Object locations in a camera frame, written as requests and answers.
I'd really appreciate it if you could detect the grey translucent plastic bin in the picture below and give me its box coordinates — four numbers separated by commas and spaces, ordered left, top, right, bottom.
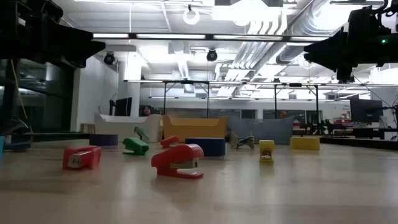
228, 116, 296, 146

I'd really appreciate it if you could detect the white plastic bin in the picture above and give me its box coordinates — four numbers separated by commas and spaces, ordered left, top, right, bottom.
94, 113, 164, 143

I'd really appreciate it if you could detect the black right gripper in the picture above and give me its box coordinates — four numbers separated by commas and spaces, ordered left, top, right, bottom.
303, 7, 389, 77

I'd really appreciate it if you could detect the beige staple remover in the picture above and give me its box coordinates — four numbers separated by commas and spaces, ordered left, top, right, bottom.
229, 130, 256, 150

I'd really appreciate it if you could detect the person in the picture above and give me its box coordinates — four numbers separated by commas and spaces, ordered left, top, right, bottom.
141, 105, 155, 118

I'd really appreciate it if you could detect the black computer monitor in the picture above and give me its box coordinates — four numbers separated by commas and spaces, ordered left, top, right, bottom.
109, 96, 133, 117
349, 98, 384, 124

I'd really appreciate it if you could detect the purple tape roll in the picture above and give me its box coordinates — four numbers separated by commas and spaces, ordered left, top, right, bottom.
89, 133, 119, 147

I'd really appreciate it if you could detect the white ring lamp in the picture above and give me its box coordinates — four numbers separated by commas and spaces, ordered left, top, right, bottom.
182, 4, 200, 26

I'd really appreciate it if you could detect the orange plastic bin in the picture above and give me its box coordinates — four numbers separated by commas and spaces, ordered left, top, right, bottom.
162, 115, 229, 143

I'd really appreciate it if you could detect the black metal rig frame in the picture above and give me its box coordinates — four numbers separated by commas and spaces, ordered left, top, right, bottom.
273, 82, 320, 121
162, 80, 211, 119

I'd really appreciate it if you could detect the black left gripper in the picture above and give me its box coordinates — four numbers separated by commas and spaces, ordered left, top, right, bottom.
21, 0, 107, 68

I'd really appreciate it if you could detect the black overhead light bar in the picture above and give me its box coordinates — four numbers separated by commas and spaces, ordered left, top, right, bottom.
92, 32, 332, 44

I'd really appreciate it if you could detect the green mini stapler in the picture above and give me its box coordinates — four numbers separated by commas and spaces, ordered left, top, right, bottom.
122, 137, 150, 156

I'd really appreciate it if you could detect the teal staple remover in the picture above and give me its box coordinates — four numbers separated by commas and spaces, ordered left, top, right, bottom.
134, 126, 150, 144

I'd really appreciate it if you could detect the yellow mini stapler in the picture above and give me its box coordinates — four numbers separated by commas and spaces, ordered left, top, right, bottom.
259, 139, 276, 164

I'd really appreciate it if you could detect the yellow hanging cable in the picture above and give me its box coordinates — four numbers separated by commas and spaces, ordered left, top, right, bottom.
11, 58, 32, 131

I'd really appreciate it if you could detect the yellow tape roll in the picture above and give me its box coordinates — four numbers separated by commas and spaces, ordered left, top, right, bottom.
290, 136, 321, 151

